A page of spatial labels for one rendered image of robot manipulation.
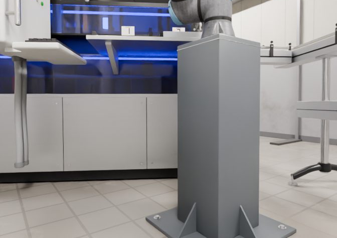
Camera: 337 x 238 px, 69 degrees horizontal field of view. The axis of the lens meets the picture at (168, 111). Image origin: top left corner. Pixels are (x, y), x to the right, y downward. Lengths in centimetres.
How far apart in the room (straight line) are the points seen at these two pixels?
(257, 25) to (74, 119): 348
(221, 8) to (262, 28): 335
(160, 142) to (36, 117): 82
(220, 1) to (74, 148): 125
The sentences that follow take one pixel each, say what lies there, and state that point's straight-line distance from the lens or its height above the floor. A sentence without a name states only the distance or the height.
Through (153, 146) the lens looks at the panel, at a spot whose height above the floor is 24.
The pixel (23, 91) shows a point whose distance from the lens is 164.
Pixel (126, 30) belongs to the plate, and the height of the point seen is 102.
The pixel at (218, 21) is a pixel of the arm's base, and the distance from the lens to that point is 107.
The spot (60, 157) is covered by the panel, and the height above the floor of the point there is 18.
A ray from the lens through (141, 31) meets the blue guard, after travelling 174.
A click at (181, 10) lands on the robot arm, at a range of 113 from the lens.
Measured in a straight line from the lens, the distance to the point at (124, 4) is 180.
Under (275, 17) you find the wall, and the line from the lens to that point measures 434.
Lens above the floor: 54
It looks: 2 degrees down
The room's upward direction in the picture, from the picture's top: straight up
